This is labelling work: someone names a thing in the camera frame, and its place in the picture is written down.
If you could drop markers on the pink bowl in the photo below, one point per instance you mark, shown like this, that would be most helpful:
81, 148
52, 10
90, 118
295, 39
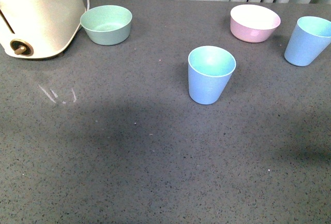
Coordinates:
253, 23

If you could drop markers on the blue cup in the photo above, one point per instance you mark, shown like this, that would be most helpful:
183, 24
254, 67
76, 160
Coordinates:
209, 70
309, 38

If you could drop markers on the blue cup centre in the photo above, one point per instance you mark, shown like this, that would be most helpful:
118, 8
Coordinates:
209, 70

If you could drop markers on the white toaster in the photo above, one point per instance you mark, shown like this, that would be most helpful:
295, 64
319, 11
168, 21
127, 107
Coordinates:
34, 29

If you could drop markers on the blue cup right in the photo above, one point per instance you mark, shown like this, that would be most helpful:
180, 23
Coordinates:
309, 38

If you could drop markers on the green bowl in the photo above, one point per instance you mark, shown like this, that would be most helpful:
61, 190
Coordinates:
107, 25

